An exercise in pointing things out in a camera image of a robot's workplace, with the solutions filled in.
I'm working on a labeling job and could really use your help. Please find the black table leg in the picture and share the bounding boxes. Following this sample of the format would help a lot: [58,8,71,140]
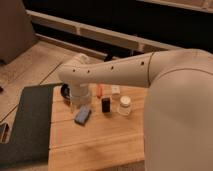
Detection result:
[104,55,113,62]

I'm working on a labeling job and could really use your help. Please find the clear plastic bottle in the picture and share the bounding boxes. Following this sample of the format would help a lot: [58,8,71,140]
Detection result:
[111,85,120,97]

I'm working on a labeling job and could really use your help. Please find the blue sponge block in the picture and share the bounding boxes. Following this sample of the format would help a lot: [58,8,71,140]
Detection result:
[74,106,91,126]

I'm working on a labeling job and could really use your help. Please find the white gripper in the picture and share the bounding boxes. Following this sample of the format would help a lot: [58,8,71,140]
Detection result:
[69,84,91,106]

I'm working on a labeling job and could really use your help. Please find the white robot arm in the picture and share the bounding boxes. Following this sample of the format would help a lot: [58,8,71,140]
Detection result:
[59,49,213,171]

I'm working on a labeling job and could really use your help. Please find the brown cabinet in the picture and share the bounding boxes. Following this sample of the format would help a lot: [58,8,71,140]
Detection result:
[0,0,37,63]

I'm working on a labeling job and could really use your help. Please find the wooden cutting board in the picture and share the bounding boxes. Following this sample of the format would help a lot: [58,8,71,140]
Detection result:
[48,87,146,171]

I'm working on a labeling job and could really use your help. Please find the dark ceramic bowl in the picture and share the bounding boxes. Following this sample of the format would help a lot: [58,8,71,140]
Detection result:
[60,84,70,100]

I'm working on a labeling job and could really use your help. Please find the orange marker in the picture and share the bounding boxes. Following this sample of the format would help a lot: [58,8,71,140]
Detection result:
[97,84,102,98]

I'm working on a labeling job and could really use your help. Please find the dark grey mat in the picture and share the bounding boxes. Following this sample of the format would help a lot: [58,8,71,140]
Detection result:
[0,84,56,171]

